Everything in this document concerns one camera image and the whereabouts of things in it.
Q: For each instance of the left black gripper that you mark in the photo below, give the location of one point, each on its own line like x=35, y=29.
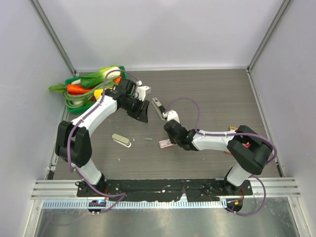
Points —
x=140, y=114

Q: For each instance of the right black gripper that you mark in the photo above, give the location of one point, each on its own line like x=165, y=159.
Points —
x=172, y=140

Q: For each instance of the red white staple box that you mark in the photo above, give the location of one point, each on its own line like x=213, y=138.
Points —
x=165, y=143

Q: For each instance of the black and beige stapler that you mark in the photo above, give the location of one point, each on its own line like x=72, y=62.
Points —
x=159, y=108

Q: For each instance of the small beige stapler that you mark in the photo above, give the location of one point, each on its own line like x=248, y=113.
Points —
x=121, y=140

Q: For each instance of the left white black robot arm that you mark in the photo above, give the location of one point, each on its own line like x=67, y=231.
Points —
x=73, y=143

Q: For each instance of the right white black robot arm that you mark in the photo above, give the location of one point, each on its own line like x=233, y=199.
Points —
x=251, y=151

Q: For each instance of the small orange carrot piece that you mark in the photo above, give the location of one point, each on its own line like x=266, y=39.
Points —
x=117, y=80

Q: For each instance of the yellow napa cabbage toy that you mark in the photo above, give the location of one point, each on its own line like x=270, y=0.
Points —
x=98, y=93

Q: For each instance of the orange snack packet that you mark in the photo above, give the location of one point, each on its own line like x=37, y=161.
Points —
x=231, y=128

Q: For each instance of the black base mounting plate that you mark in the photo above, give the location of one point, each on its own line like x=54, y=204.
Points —
x=168, y=190

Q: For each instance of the green white bok choy toy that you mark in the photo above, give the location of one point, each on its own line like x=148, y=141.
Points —
x=96, y=78

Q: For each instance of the green long beans toy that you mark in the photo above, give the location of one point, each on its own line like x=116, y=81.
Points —
x=77, y=101

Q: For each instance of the orange carrot toy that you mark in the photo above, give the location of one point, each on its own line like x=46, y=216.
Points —
x=74, y=89

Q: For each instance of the green plastic tray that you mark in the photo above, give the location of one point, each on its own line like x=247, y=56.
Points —
x=76, y=80

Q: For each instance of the green leaf outside tray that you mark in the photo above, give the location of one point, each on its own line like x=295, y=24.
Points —
x=60, y=88

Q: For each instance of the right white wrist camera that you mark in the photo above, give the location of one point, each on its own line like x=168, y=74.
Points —
x=171, y=115

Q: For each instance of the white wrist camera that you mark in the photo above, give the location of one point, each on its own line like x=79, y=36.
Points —
x=171, y=115
x=141, y=92

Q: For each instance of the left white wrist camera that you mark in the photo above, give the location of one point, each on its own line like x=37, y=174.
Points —
x=141, y=92

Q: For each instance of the aluminium rail front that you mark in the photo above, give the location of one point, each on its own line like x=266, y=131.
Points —
x=64, y=189

